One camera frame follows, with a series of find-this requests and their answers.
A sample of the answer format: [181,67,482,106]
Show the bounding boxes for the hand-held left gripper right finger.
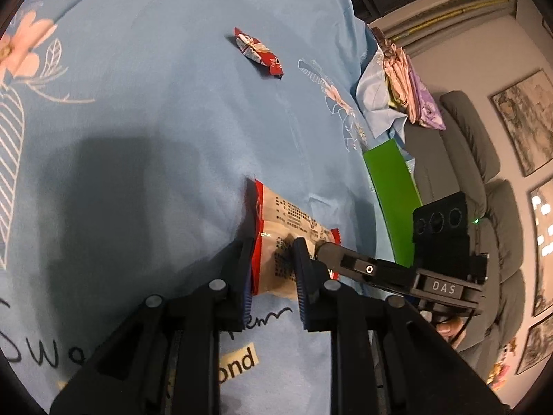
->
[291,237,507,415]

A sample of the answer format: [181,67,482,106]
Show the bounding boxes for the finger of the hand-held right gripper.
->
[315,242,418,299]

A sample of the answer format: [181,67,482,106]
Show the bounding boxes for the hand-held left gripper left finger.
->
[49,238,255,415]

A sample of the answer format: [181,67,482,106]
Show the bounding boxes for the red and white snack packet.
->
[244,177,342,299]

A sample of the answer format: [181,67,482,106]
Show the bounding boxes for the person's right hand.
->
[434,316,465,347]

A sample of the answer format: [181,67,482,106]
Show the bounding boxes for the green board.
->
[362,139,423,269]

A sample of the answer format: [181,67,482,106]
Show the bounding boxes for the grey sofa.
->
[402,90,525,381]

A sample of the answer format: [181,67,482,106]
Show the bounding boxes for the small colourful ornament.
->
[486,346,517,392]

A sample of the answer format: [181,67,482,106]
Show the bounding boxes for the framed ink painting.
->
[490,69,553,178]

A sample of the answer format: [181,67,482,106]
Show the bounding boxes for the stack of folded cloths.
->
[369,26,447,130]

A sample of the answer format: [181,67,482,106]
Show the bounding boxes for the light blue folded cloth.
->
[355,47,409,139]

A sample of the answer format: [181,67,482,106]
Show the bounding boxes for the small red snack packet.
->
[233,27,284,79]

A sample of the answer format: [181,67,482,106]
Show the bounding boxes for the beige curtain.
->
[367,0,519,48]

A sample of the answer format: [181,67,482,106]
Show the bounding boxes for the framed wall picture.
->
[529,177,553,260]
[531,259,553,317]
[516,315,553,375]

